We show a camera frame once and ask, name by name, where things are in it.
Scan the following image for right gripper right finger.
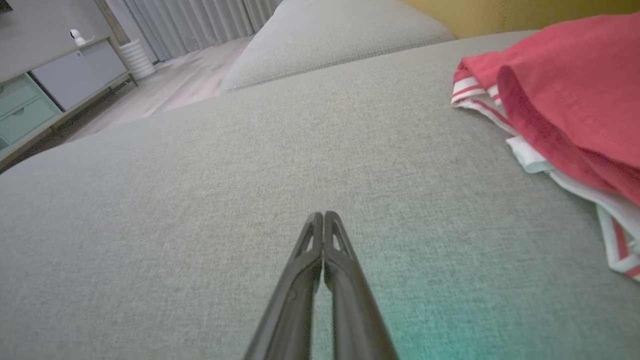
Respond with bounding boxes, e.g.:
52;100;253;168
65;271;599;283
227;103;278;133
323;210;400;360

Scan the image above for wooden post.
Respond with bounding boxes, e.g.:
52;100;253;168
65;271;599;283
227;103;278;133
94;0;132;47

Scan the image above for grey sofa cushion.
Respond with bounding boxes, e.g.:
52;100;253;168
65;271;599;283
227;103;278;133
221;0;456;93

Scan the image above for yellow sofa backrest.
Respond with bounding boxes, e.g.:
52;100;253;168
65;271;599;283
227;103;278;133
399;0;640;40

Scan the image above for large grey sofa seat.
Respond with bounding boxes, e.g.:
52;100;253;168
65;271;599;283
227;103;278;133
0;30;640;360

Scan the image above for red jersey white sleeves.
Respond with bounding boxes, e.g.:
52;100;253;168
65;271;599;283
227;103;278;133
496;12;640;282

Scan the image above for pale green drawer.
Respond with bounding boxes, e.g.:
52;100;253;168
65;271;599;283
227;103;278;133
0;74;40;120
0;97;62;147

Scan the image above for white security camera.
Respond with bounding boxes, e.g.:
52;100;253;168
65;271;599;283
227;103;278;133
69;28;96;48

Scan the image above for white ribbed vase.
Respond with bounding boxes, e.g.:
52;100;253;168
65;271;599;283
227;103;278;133
118;39;157;81

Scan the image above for low grey wooden cabinet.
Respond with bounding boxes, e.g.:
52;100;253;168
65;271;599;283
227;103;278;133
0;35;139;174

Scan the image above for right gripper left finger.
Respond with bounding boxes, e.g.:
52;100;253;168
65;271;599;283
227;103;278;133
243;211;325;360

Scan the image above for grey curtain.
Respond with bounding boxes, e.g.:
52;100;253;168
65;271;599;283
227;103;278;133
104;0;284;64

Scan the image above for red shorts white waistband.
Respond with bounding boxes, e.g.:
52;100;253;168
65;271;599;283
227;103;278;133
451;54;531;139

